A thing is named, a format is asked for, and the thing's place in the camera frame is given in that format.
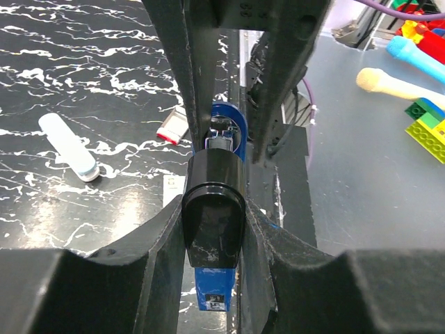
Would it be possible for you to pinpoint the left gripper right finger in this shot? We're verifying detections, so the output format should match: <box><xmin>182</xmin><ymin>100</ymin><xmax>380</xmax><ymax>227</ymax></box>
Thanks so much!
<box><xmin>243</xmin><ymin>201</ymin><xmax>444</xmax><ymax>333</ymax></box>

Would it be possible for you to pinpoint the green toy brick stack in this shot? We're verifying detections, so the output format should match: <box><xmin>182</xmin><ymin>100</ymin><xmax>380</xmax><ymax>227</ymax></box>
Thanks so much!
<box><xmin>405</xmin><ymin>97</ymin><xmax>445</xmax><ymax>164</ymax></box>

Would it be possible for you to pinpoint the open staple box tray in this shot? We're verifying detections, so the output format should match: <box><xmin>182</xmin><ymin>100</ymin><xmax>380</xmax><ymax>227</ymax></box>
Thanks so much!
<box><xmin>156</xmin><ymin>107</ymin><xmax>188</xmax><ymax>145</ymax></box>

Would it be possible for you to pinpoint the red white staple box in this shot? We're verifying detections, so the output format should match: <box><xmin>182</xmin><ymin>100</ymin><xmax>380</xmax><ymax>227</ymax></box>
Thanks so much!
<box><xmin>163</xmin><ymin>175</ymin><xmax>186</xmax><ymax>207</ymax></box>

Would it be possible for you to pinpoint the red yellow toy pile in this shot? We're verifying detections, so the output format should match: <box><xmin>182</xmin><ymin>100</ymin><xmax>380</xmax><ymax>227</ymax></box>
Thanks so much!
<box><xmin>391</xmin><ymin>1</ymin><xmax>444</xmax><ymax>64</ymax></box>

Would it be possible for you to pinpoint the cream foam toy stick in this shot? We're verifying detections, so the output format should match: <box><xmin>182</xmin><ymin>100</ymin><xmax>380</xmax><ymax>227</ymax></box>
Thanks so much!
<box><xmin>356</xmin><ymin>67</ymin><xmax>444</xmax><ymax>110</ymax></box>

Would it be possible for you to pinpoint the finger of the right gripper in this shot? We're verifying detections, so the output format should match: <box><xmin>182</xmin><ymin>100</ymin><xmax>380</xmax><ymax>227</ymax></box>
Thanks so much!
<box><xmin>218</xmin><ymin>1</ymin><xmax>330</xmax><ymax>163</ymax></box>
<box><xmin>143</xmin><ymin>0</ymin><xmax>219</xmax><ymax>150</ymax></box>

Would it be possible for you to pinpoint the light blue stapler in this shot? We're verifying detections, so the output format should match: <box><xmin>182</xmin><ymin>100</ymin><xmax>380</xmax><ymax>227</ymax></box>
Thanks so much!
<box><xmin>38</xmin><ymin>113</ymin><xmax>99</xmax><ymax>182</ymax></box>

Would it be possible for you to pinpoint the blue foam toy stick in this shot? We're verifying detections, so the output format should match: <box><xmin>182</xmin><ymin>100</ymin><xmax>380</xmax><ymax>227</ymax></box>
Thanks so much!
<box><xmin>386</xmin><ymin>35</ymin><xmax>445</xmax><ymax>84</ymax></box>

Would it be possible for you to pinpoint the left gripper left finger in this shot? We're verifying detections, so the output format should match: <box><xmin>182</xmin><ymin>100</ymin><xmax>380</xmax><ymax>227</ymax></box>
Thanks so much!
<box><xmin>1</xmin><ymin>197</ymin><xmax>185</xmax><ymax>333</ymax></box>

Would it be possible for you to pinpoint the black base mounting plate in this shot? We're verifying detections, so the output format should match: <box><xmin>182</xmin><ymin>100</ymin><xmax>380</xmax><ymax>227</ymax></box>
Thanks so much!
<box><xmin>240</xmin><ymin>31</ymin><xmax>317</xmax><ymax>246</ymax></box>

